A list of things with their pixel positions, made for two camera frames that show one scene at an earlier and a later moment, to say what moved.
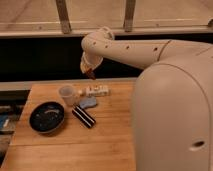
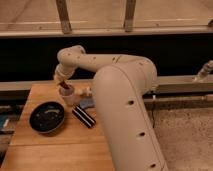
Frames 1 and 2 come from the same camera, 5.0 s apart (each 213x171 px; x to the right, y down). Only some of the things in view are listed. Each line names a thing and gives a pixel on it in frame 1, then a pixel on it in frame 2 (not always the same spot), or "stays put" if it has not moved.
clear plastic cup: x=67 y=92 stays put
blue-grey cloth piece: x=87 y=102 stays put
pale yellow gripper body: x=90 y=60 -> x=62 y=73
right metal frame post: x=129 y=15 stays put
